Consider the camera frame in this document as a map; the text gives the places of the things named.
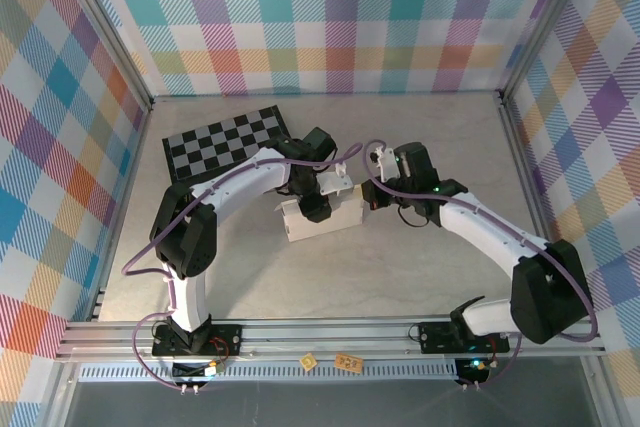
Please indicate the white paper box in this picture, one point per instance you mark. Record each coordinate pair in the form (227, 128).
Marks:
(345, 214)

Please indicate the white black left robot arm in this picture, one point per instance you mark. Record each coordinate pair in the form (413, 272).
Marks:
(187, 297)

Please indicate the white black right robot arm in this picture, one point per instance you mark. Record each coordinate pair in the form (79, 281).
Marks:
(480, 227)

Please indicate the black grey chessboard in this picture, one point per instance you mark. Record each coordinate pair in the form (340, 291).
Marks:
(215, 147)

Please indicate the small yellow tag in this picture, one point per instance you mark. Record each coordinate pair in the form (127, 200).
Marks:
(308, 362)

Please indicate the small orange tag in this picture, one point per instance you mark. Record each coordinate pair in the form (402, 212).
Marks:
(348, 363)

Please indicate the black connector board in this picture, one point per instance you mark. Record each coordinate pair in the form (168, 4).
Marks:
(472, 369)
(190, 371)

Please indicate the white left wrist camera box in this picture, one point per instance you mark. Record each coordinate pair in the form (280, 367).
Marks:
(335, 182)

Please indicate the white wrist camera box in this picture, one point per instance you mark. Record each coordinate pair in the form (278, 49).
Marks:
(335, 182)
(386, 164)

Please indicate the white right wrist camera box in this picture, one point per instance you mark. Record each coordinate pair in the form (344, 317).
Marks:
(386, 164)

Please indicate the aluminium side rail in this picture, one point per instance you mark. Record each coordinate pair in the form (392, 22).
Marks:
(520, 157)
(120, 217)

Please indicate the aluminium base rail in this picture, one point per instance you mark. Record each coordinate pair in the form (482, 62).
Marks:
(325, 334)

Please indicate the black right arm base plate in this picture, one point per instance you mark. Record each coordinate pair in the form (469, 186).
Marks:
(435, 339)

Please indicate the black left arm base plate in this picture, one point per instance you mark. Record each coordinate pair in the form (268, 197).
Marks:
(225, 342)

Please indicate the aluminium frame post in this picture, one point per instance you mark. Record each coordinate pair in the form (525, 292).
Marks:
(545, 22)
(100, 22)

